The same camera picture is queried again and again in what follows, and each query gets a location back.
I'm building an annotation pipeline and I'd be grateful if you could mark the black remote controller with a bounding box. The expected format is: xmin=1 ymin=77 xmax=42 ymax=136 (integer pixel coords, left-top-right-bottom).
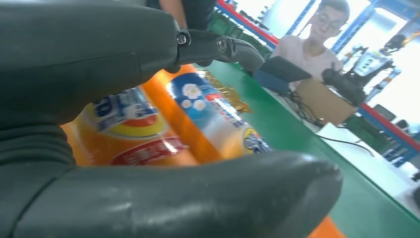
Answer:
xmin=320 ymin=62 xmax=368 ymax=108

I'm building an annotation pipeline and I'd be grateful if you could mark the seated person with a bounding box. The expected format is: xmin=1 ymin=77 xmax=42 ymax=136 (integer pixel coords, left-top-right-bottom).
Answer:
xmin=146 ymin=0 xmax=218 ymax=32

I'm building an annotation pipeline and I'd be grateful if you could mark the person behind white table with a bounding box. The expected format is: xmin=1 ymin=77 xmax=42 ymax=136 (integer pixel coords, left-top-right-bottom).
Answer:
xmin=269 ymin=0 xmax=351 ymax=91

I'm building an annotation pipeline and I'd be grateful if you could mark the black cable tangle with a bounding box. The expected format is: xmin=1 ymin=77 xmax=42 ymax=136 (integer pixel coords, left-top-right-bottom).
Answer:
xmin=282 ymin=92 xmax=376 ymax=158

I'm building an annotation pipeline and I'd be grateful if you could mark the blue tablet folio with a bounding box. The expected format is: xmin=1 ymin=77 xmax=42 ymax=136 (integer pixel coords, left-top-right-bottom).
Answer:
xmin=252 ymin=56 xmax=313 ymax=95

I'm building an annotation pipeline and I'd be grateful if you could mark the brown cardboard box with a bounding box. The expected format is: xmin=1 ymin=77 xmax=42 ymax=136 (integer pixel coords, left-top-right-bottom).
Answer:
xmin=295 ymin=78 xmax=359 ymax=126

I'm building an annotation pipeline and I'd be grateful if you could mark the background humanoid robot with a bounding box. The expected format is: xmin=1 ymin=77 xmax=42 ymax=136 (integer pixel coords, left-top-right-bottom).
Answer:
xmin=349 ymin=33 xmax=408 ymax=86

